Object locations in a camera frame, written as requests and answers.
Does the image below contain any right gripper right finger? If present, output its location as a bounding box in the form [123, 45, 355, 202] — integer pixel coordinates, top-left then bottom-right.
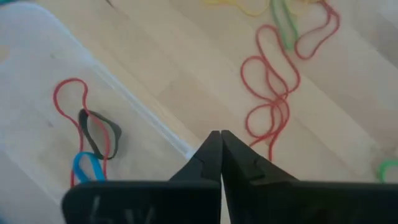
[221, 129, 398, 224]

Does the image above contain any red thin rubber band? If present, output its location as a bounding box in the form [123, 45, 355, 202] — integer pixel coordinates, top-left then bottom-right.
[294, 0, 341, 60]
[52, 77, 111, 187]
[244, 98, 290, 162]
[241, 24, 301, 105]

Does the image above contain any blue wide rubber band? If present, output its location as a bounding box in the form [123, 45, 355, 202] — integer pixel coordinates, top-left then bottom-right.
[72, 151, 106, 184]

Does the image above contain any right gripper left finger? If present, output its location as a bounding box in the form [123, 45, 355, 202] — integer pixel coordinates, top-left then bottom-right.
[61, 130, 222, 224]

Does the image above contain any yellow thin rubber band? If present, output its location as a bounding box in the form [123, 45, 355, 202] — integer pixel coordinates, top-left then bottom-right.
[203, 0, 271, 17]

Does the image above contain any clear plastic bin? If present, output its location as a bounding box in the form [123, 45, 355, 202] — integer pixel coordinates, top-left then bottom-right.
[0, 1, 197, 224]

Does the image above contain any green wide rubber band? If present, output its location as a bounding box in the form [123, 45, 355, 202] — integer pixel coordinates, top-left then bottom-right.
[376, 159, 398, 184]
[269, 0, 300, 51]

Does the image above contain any black wide rubber band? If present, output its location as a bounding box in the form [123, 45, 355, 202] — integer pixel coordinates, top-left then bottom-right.
[77, 108, 123, 161]

